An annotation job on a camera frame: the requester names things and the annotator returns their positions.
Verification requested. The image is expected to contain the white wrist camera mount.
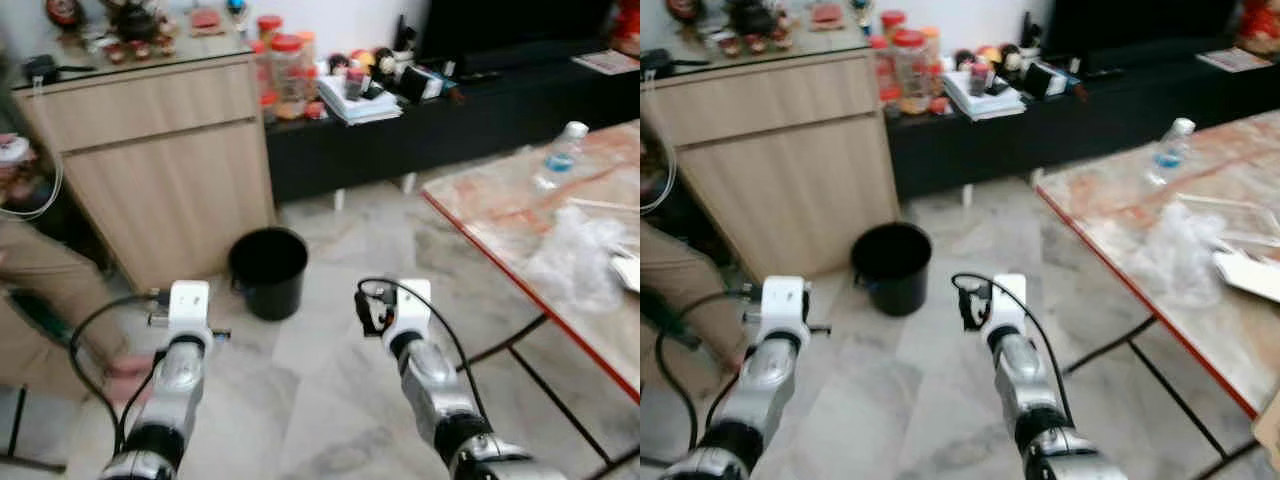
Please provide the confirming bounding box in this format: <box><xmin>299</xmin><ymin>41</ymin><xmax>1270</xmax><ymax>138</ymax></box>
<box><xmin>167</xmin><ymin>281</ymin><xmax>214</xmax><ymax>337</ymax></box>
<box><xmin>985</xmin><ymin>274</ymin><xmax>1029</xmax><ymax>337</ymax></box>
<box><xmin>761</xmin><ymin>277</ymin><xmax>812</xmax><ymax>336</ymax></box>
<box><xmin>385</xmin><ymin>279</ymin><xmax>434</xmax><ymax>346</ymax></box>

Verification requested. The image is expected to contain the large red-lidded clear jar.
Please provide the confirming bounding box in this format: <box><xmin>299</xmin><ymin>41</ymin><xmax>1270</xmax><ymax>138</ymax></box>
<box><xmin>269</xmin><ymin>34</ymin><xmax>307</xmax><ymax>120</ymax></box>
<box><xmin>892</xmin><ymin>29</ymin><xmax>934</xmax><ymax>115</ymax></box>

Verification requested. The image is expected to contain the white red booklet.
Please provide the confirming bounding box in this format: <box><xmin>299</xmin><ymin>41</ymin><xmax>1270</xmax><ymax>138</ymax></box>
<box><xmin>1196</xmin><ymin>46</ymin><xmax>1274</xmax><ymax>74</ymax></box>
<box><xmin>571</xmin><ymin>49</ymin><xmax>640</xmax><ymax>77</ymax></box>

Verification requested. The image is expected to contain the crumpled clear plastic bag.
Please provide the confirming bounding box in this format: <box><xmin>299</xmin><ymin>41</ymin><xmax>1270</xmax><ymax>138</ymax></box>
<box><xmin>1134</xmin><ymin>200</ymin><xmax>1233</xmax><ymax>308</ymax></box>
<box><xmin>524</xmin><ymin>205</ymin><xmax>631</xmax><ymax>313</ymax></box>

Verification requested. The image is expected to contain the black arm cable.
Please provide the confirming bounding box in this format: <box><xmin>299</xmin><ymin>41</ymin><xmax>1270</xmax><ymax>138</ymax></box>
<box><xmin>654</xmin><ymin>288</ymin><xmax>766</xmax><ymax>451</ymax></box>
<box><xmin>356</xmin><ymin>276</ymin><xmax>491</xmax><ymax>423</ymax></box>
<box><xmin>950</xmin><ymin>271</ymin><xmax>1076</xmax><ymax>426</ymax></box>
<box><xmin>67</xmin><ymin>291</ymin><xmax>163</xmax><ymax>453</ymax></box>

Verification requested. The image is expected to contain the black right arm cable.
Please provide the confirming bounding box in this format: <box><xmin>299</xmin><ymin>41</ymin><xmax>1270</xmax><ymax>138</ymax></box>
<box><xmin>356</xmin><ymin>276</ymin><xmax>491</xmax><ymax>423</ymax></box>
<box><xmin>950</xmin><ymin>271</ymin><xmax>1076</xmax><ymax>426</ymax></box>

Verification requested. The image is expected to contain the white paper stack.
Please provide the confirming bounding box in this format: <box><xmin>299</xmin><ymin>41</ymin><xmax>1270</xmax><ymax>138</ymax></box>
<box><xmin>941</xmin><ymin>70</ymin><xmax>1029</xmax><ymax>122</ymax></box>
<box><xmin>317</xmin><ymin>75</ymin><xmax>404</xmax><ymax>127</ymax></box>

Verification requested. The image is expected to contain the black plastic bucket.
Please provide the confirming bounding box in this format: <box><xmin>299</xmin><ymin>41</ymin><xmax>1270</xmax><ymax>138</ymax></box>
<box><xmin>851</xmin><ymin>222</ymin><xmax>934</xmax><ymax>318</ymax></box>
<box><xmin>227</xmin><ymin>227</ymin><xmax>310</xmax><ymax>322</ymax></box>

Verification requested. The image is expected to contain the clear plastic container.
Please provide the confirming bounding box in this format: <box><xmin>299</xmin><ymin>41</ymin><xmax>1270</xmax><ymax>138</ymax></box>
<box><xmin>1174</xmin><ymin>192</ymin><xmax>1280</xmax><ymax>250</ymax></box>

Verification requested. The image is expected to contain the clear bottle with blue label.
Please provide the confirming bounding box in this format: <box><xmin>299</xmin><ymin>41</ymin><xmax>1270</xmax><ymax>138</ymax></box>
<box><xmin>532</xmin><ymin>121</ymin><xmax>591</xmax><ymax>194</ymax></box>
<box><xmin>1144</xmin><ymin>118</ymin><xmax>1197</xmax><ymax>190</ymax></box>

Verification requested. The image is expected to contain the black and white box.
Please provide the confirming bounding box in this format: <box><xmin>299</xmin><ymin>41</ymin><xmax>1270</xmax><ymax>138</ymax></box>
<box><xmin>397</xmin><ymin>64</ymin><xmax>447</xmax><ymax>105</ymax></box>
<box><xmin>1021</xmin><ymin>61</ymin><xmax>1070</xmax><ymax>100</ymax></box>

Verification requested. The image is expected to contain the person in khaki trousers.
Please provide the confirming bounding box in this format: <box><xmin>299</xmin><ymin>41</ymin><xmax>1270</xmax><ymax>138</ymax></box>
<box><xmin>0</xmin><ymin>130</ymin><xmax>157</xmax><ymax>403</ymax></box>
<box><xmin>640</xmin><ymin>220</ymin><xmax>753</xmax><ymax>376</ymax></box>

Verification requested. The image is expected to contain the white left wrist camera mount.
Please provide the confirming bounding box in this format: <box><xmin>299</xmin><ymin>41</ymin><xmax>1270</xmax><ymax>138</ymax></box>
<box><xmin>167</xmin><ymin>281</ymin><xmax>214</xmax><ymax>337</ymax></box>
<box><xmin>761</xmin><ymin>277</ymin><xmax>812</xmax><ymax>336</ymax></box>

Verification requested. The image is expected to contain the black television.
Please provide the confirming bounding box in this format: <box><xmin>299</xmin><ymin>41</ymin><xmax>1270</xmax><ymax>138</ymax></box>
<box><xmin>418</xmin><ymin>0</ymin><xmax>617</xmax><ymax>73</ymax></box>
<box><xmin>1040</xmin><ymin>0</ymin><xmax>1241</xmax><ymax>69</ymax></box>

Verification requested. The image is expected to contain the black low TV console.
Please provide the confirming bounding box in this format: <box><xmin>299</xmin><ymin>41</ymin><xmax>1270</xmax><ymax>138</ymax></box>
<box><xmin>885</xmin><ymin>52</ymin><xmax>1280</xmax><ymax>202</ymax></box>
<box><xmin>264</xmin><ymin>58</ymin><xmax>641</xmax><ymax>207</ymax></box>

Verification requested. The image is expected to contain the white cable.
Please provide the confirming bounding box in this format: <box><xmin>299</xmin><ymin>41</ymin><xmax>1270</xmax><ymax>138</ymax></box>
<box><xmin>0</xmin><ymin>95</ymin><xmax>65</xmax><ymax>222</ymax></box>
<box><xmin>640</xmin><ymin>125</ymin><xmax>680</xmax><ymax>214</ymax></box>

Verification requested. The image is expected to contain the dark teapot ornament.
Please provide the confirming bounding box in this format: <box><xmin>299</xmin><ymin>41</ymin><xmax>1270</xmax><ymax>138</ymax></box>
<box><xmin>104</xmin><ymin>0</ymin><xmax>167</xmax><ymax>47</ymax></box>
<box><xmin>727</xmin><ymin>0</ymin><xmax>787</xmax><ymax>42</ymax></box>

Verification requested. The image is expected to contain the white paper piece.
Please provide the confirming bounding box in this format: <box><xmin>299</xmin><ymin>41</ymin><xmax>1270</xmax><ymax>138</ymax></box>
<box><xmin>609</xmin><ymin>250</ymin><xmax>641</xmax><ymax>294</ymax></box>
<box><xmin>1211</xmin><ymin>250</ymin><xmax>1280</xmax><ymax>305</ymax></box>

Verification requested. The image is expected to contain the light wooden cabinet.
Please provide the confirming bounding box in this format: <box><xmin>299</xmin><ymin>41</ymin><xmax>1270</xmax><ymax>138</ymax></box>
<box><xmin>640</xmin><ymin>38</ymin><xmax>902</xmax><ymax>282</ymax></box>
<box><xmin>14</xmin><ymin>35</ymin><xmax>277</xmax><ymax>292</ymax></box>

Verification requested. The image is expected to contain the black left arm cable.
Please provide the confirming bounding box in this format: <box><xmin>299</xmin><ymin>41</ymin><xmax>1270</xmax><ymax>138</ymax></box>
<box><xmin>67</xmin><ymin>291</ymin><xmax>163</xmax><ymax>453</ymax></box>
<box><xmin>654</xmin><ymin>288</ymin><xmax>766</xmax><ymax>451</ymax></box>

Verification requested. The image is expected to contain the red ornament figure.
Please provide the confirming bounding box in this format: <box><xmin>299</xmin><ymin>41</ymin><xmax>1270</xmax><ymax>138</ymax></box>
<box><xmin>611</xmin><ymin>0</ymin><xmax>641</xmax><ymax>57</ymax></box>
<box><xmin>1237</xmin><ymin>0</ymin><xmax>1280</xmax><ymax>57</ymax></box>

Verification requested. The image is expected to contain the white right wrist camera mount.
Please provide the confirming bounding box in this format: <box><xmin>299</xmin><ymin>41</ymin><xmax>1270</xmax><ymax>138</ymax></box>
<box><xmin>385</xmin><ymin>279</ymin><xmax>434</xmax><ymax>346</ymax></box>
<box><xmin>985</xmin><ymin>274</ymin><xmax>1029</xmax><ymax>337</ymax></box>

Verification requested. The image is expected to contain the brown cardboard piece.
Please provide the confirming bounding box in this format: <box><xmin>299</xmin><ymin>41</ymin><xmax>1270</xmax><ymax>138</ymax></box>
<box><xmin>1251</xmin><ymin>390</ymin><xmax>1280</xmax><ymax>473</ymax></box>

